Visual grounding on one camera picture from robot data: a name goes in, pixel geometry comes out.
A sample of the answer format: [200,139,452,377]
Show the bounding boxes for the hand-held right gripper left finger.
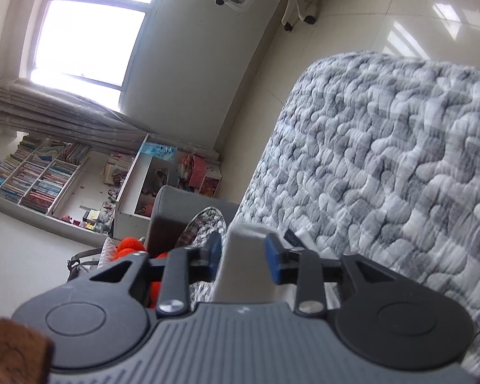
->
[89,230,224,316]

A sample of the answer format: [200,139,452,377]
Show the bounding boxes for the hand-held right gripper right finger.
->
[265,233,425,316]

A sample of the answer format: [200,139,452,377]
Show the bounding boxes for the white printed t-shirt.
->
[211,223,316,307]

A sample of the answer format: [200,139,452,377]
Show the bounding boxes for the person's right forearm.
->
[0,317,56,384]

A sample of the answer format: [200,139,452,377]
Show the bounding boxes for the dark grey sofa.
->
[144,185,241,257]

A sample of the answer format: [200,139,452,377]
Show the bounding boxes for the printed storage box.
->
[200,168,221,197]

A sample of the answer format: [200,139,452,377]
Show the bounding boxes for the pink plastic basket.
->
[186,155,206,189]

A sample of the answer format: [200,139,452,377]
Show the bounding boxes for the orange pumpkin cushion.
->
[116,237,171,310]

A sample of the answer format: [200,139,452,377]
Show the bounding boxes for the light grey pillow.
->
[98,236,121,268]

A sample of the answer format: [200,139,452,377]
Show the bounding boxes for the blue printed sheet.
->
[140,142,177,158]

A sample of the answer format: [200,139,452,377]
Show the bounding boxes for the grey backpack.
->
[66,246,105,283]

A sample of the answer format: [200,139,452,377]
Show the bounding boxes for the white bookshelf desk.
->
[0,134,225,241]

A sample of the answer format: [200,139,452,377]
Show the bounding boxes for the grey checked quilt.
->
[176,50,480,377]

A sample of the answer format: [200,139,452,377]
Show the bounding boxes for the rows of books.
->
[0,136,91,214]

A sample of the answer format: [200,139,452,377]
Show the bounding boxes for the grey patterned curtain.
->
[0,78,220,161]

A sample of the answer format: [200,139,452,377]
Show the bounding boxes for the grey office chair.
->
[156,0,340,33]

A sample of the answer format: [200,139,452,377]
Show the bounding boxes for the window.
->
[19,0,164,108]

